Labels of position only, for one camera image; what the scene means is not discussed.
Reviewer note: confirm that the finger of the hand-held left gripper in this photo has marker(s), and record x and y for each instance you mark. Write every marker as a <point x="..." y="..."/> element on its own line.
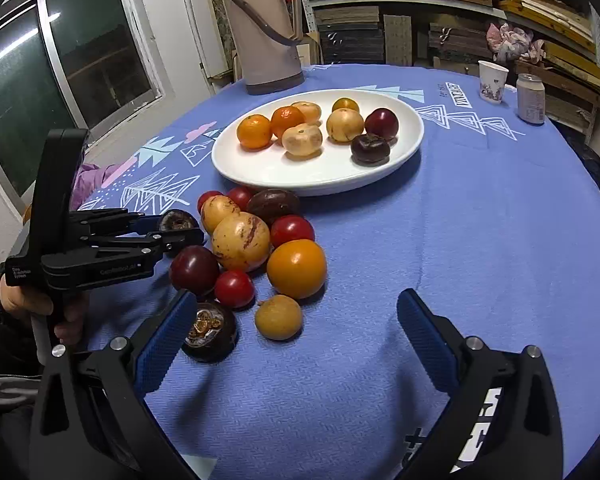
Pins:
<point x="130" y="242"/>
<point x="105" y="219"/>

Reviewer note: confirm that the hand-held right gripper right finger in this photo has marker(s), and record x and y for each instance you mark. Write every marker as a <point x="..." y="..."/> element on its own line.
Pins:
<point x="422" y="340"/>

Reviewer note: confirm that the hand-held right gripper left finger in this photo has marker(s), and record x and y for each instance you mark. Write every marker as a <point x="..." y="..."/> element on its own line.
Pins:
<point x="165" y="340"/>

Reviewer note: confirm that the dark red plum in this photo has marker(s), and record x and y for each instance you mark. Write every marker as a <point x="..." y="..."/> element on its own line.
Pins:
<point x="381" y="123"/>
<point x="194" y="270"/>

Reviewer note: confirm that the red tomato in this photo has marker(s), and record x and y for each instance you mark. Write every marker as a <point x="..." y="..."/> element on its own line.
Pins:
<point x="292" y="230"/>
<point x="206" y="198"/>
<point x="240" y="196"/>
<point x="234" y="287"/>

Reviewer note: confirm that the yellow striped pepino melon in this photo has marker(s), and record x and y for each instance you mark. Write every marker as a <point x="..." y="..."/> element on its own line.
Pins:
<point x="241" y="241"/>
<point x="345" y="126"/>
<point x="302" y="140"/>
<point x="219" y="213"/>
<point x="308" y="109"/>

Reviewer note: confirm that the small tan longan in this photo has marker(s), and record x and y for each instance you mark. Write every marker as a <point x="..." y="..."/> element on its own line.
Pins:
<point x="278" y="317"/>

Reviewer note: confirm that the large orange-yellow tomato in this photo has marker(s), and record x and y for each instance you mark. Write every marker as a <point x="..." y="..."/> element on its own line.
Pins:
<point x="296" y="268"/>

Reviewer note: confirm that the white oval plate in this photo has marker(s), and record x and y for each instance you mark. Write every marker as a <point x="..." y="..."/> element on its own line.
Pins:
<point x="280" y="172"/>

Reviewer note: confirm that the orange mandarin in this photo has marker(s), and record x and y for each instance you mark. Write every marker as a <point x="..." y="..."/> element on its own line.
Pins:
<point x="254" y="131"/>
<point x="287" y="121"/>

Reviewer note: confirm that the small orange-yellow tomato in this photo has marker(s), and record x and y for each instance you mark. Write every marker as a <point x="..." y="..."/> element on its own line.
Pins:
<point x="345" y="104"/>

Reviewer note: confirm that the person's left hand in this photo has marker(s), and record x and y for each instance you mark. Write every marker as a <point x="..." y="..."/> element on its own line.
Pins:
<point x="20" y="301"/>

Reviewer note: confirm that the purple satin cloth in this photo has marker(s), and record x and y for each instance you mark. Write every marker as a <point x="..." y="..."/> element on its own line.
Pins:
<point x="92" y="180"/>

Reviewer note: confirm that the blue printed tablecloth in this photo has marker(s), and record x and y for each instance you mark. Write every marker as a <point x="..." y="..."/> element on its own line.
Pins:
<point x="430" y="235"/>

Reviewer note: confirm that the white framed window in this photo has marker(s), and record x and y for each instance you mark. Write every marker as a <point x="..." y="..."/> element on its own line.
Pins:
<point x="95" y="60"/>

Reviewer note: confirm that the person's dark jacket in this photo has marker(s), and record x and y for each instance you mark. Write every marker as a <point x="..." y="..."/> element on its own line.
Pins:
<point x="5" y="435"/>

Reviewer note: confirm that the white leaning boards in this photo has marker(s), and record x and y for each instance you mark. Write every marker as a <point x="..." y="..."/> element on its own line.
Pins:
<point x="195" y="35"/>

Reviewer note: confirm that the beige thermos flask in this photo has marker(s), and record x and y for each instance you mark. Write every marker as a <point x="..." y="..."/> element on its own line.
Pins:
<point x="265" y="50"/>

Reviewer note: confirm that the silver drink can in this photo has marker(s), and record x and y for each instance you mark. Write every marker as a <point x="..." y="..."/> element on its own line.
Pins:
<point x="530" y="102"/>

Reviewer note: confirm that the white paper cup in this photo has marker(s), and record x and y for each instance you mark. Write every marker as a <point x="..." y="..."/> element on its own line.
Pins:
<point x="492" y="82"/>

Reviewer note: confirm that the crumpled pink cloth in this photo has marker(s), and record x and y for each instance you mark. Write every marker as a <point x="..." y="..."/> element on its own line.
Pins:
<point x="510" y="42"/>

